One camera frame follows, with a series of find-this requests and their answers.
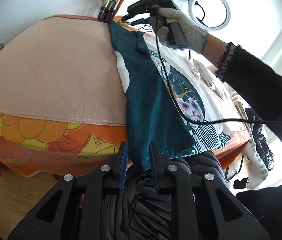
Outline green striped white pillow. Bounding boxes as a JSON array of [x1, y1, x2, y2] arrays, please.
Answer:
[[230, 90, 269, 190]]

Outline black clothing pile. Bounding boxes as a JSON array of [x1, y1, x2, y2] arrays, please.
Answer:
[[244, 107, 274, 172]]

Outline orange floral bed sheet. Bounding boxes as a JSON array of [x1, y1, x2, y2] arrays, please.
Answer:
[[0, 15, 127, 177]]

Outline right forearm black sleeve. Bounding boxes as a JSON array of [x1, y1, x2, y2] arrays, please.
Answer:
[[202, 33, 282, 131]]

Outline folded white clothes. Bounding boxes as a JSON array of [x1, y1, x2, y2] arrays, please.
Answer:
[[184, 58, 230, 100]]

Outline teal and cream printed t-shirt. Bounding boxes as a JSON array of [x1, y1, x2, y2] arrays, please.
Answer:
[[109, 23, 232, 170]]

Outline folded silver tripod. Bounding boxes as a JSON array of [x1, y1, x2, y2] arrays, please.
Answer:
[[98, 0, 123, 22]]

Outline white ring light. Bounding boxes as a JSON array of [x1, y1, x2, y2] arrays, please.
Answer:
[[188, 0, 231, 31]]

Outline right hand grey glove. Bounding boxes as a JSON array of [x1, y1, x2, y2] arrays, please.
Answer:
[[150, 8, 208, 54]]

